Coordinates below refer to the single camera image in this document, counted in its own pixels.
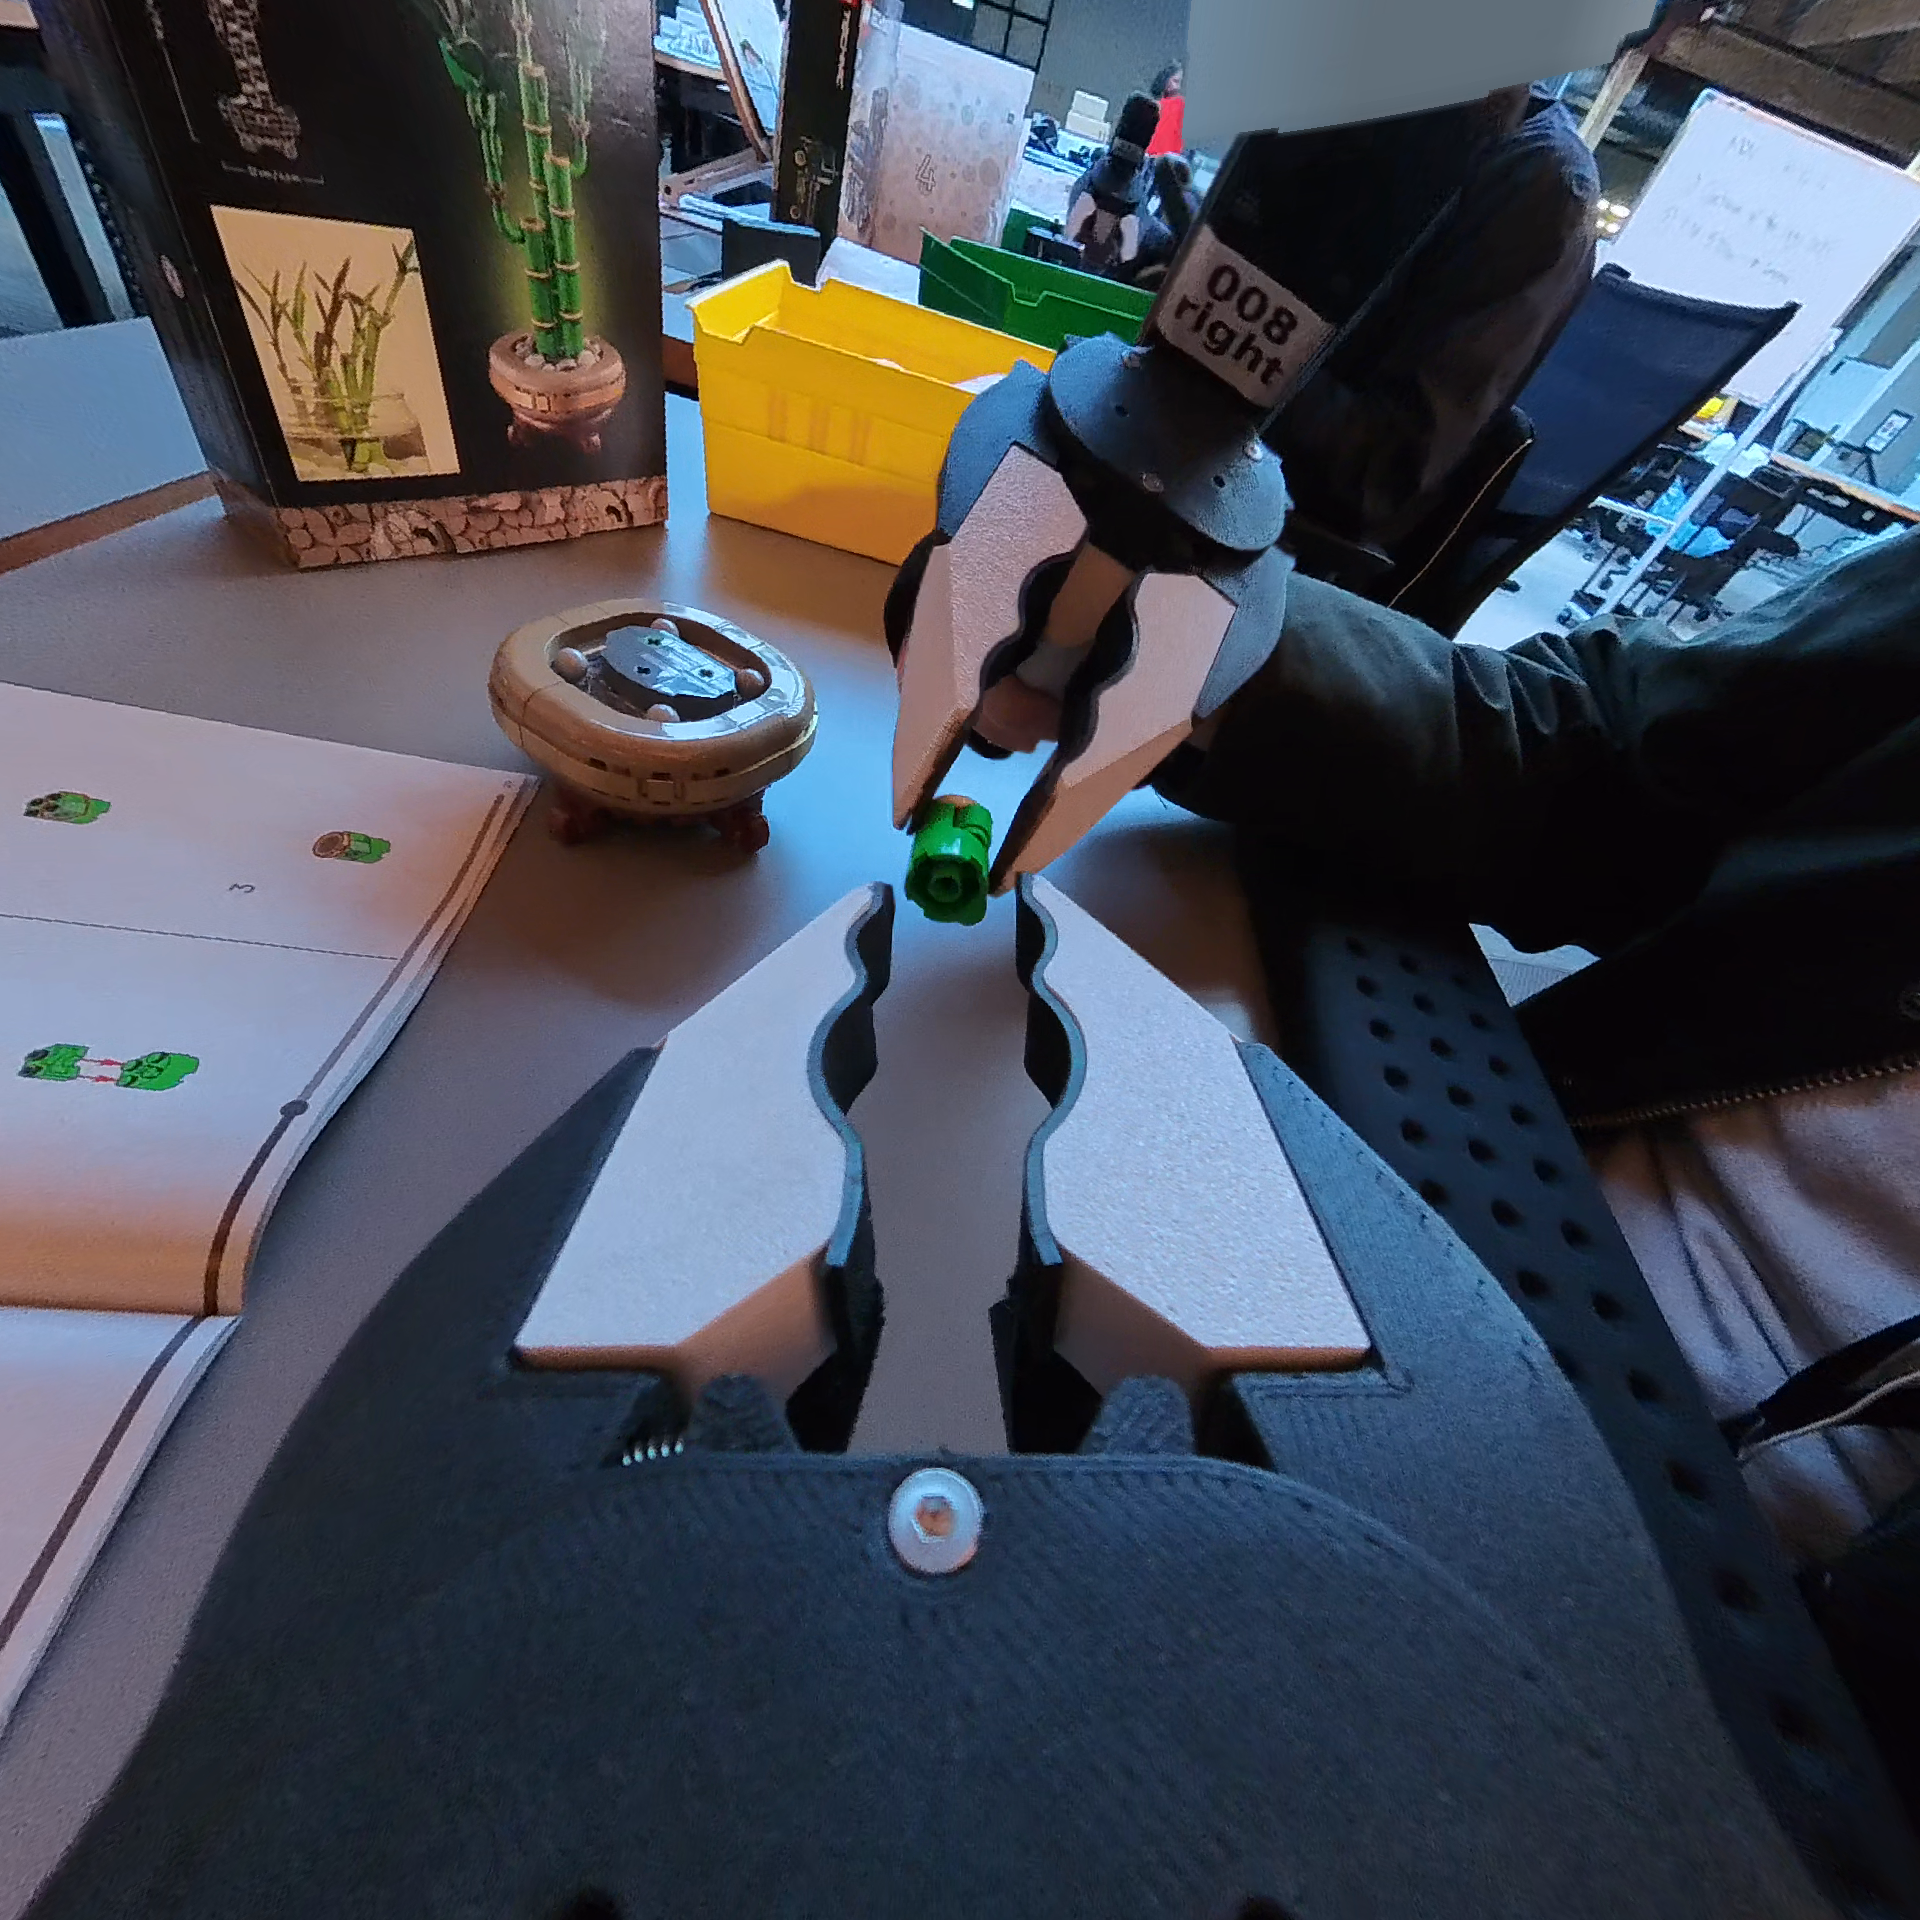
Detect instruction booklet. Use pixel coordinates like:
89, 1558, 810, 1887
0, 682, 543, 1729

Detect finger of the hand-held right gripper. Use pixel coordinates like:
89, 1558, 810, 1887
888, 444, 1093, 835
991, 570, 1243, 899

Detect whiteboard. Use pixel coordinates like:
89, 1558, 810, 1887
1605, 90, 1920, 409

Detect black mesh office chair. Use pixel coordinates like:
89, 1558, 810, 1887
1290, 263, 1803, 641

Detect green plastic bin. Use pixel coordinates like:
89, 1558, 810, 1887
918, 233, 1203, 355

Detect person's right forearm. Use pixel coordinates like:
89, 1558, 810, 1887
1162, 525, 1920, 1128

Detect grey desk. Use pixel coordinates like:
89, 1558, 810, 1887
0, 315, 1502, 1803

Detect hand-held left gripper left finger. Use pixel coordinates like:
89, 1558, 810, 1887
514, 883, 900, 1452

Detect tan toy brick pot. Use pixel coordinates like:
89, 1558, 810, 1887
489, 600, 821, 854

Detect person's grey trousers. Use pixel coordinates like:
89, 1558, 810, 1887
1591, 1050, 1920, 1563

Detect black perforated mat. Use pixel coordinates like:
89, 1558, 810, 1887
1275, 914, 1920, 1920

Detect green round toy brick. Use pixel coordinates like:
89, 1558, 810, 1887
904, 795, 997, 924

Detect black narrow box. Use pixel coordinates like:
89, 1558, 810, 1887
773, 0, 865, 251

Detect yellow plastic bin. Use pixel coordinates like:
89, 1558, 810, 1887
687, 258, 1060, 570

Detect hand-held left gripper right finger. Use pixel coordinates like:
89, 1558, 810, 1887
991, 875, 1376, 1452

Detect person's right hand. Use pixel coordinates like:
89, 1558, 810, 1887
966, 660, 1071, 760

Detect black bamboo set box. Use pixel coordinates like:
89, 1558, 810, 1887
30, 0, 671, 570

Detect dotted cardboard box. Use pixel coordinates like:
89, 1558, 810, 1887
840, 23, 1039, 265

